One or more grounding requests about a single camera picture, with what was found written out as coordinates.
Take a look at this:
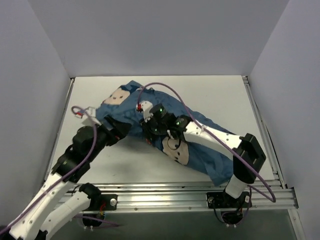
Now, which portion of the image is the aluminium front rail frame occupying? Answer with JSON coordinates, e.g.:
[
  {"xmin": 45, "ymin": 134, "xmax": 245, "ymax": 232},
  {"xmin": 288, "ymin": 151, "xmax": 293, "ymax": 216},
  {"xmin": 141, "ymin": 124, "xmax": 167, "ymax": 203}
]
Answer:
[{"xmin": 97, "ymin": 182, "xmax": 298, "ymax": 213}]

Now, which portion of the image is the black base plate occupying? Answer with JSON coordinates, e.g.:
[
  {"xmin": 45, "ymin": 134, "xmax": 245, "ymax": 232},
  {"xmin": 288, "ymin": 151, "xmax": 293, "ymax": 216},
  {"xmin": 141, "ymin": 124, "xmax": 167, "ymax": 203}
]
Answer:
[
  {"xmin": 206, "ymin": 191, "xmax": 252, "ymax": 209},
  {"xmin": 87, "ymin": 194, "xmax": 118, "ymax": 212}
]

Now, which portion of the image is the aluminium right side rail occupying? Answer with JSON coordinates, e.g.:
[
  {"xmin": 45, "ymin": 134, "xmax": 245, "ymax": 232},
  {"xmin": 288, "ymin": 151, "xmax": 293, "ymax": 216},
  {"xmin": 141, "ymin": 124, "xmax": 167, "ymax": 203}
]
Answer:
[{"xmin": 242, "ymin": 76, "xmax": 288, "ymax": 189}]

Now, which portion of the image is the aluminium left side rail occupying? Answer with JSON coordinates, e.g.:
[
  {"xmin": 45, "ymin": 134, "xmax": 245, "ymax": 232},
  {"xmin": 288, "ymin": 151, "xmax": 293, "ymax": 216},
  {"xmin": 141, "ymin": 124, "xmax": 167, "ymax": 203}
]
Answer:
[{"xmin": 43, "ymin": 77, "xmax": 75, "ymax": 181}]

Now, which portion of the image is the aluminium rail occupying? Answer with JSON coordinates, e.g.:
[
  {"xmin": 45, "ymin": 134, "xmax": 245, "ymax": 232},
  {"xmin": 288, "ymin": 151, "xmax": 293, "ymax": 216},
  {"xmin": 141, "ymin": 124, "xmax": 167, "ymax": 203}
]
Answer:
[
  {"xmin": 43, "ymin": 77, "xmax": 75, "ymax": 181},
  {"xmin": 242, "ymin": 76, "xmax": 288, "ymax": 189}
]

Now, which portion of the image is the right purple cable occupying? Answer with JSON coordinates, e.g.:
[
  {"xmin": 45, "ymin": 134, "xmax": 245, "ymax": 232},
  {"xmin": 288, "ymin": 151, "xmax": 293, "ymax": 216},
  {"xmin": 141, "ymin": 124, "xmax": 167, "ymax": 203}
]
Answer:
[{"xmin": 136, "ymin": 82, "xmax": 277, "ymax": 204}]

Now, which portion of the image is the blue patterned pillowcase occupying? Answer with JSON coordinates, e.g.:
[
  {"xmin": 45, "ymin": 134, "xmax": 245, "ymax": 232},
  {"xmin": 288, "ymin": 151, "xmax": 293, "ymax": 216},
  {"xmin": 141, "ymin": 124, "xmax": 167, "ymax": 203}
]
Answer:
[{"xmin": 95, "ymin": 80, "xmax": 233, "ymax": 186}]

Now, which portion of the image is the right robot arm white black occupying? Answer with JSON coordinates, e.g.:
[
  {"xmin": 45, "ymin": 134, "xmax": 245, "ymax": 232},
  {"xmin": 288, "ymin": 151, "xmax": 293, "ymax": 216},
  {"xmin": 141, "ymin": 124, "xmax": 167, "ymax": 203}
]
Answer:
[{"xmin": 136, "ymin": 101, "xmax": 266, "ymax": 207}]

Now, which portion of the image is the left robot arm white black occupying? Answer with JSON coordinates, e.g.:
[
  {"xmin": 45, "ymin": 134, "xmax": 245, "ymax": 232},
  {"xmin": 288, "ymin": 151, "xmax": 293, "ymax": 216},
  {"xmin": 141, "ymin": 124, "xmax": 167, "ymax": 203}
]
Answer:
[{"xmin": 0, "ymin": 116, "xmax": 132, "ymax": 240}]

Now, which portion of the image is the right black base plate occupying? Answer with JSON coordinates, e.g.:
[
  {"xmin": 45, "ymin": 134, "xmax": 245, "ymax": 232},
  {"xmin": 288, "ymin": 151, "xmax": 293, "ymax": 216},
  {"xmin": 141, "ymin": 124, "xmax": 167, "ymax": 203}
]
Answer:
[{"xmin": 206, "ymin": 191, "xmax": 252, "ymax": 209}]

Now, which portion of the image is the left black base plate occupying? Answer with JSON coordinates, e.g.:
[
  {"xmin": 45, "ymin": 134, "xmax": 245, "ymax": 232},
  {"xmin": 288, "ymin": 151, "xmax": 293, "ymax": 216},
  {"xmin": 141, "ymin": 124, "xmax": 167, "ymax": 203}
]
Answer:
[{"xmin": 87, "ymin": 194, "xmax": 118, "ymax": 212}]

